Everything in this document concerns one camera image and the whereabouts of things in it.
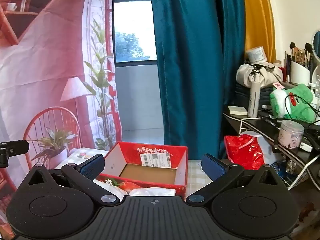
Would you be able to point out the white spray bottle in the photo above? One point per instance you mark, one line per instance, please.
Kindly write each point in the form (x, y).
(253, 100)

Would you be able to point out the bunch of makeup brushes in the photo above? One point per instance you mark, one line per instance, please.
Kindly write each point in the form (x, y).
(308, 48)

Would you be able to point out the small white flat box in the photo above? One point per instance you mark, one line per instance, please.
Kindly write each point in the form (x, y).
(237, 110)

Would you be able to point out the blue patterned packet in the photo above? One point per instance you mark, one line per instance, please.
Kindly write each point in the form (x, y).
(280, 168)

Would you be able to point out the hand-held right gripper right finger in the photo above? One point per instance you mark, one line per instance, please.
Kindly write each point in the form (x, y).
(212, 167)

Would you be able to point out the white labelled jar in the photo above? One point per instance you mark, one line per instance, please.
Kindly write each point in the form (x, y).
(256, 55)

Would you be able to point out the yellow curtain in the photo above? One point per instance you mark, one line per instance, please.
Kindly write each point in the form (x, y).
(257, 17)

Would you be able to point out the white power adapter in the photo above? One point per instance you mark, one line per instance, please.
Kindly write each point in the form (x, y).
(306, 147)

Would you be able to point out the small pink card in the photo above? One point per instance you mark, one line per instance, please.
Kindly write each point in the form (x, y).
(278, 86)

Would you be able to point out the dark framed window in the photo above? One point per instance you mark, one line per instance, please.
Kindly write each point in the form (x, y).
(130, 42)

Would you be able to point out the dark desk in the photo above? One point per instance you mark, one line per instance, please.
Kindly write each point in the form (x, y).
(260, 125)

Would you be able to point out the green plush toy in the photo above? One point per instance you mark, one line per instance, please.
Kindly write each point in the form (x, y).
(302, 105)

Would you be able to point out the clear jar with pink contents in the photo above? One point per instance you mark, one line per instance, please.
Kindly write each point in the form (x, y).
(290, 135)

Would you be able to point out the red plastic bag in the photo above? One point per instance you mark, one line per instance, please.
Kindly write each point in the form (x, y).
(242, 152)

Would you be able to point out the white mesh cloth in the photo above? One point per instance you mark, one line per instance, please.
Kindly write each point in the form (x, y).
(112, 191)

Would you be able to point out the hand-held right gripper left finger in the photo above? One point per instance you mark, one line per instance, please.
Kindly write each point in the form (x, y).
(91, 167)

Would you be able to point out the white brush holder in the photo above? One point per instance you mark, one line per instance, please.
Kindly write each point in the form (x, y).
(300, 72)

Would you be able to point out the red strawberry print box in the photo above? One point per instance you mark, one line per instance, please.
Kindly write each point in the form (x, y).
(130, 155)

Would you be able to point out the teal curtain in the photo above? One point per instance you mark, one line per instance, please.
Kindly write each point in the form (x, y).
(195, 67)

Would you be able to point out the round mirror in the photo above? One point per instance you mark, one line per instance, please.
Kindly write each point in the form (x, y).
(317, 41)

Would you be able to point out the white plain cloth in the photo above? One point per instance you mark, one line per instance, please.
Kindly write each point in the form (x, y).
(152, 192)

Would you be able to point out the dark zip case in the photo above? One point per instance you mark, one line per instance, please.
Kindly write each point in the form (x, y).
(242, 95)

